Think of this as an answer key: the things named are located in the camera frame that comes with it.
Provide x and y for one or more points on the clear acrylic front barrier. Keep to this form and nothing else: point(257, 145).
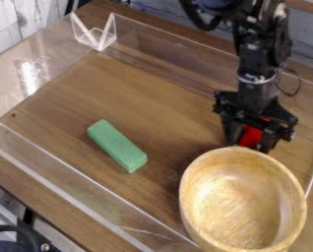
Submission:
point(92, 214)

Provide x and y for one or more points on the clear acrylic corner bracket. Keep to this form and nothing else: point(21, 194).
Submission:
point(96, 38)

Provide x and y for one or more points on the wooden bowl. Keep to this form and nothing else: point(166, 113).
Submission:
point(243, 202)

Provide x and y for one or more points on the red plush strawberry toy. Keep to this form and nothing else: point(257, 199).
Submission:
point(251, 137)

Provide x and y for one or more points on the black clamp with screw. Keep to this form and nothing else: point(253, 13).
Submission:
point(31, 235)

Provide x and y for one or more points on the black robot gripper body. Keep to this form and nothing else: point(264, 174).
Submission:
point(253, 105)

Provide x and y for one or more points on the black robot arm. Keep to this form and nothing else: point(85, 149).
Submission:
point(260, 33)

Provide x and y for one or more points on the green rectangular block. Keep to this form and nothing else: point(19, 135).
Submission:
point(118, 146)

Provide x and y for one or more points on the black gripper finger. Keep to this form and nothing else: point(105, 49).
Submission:
point(233, 129)
point(272, 135)

